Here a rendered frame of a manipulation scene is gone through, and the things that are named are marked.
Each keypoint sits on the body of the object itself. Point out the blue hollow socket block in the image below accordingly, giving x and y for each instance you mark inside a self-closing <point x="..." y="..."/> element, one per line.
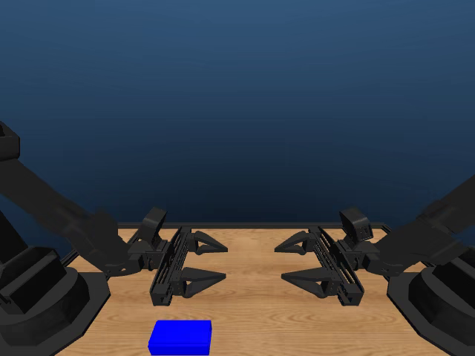
<point x="180" y="337"/>

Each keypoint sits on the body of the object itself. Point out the black table frame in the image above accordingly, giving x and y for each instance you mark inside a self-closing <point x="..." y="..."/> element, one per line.
<point x="241" y="225"/>

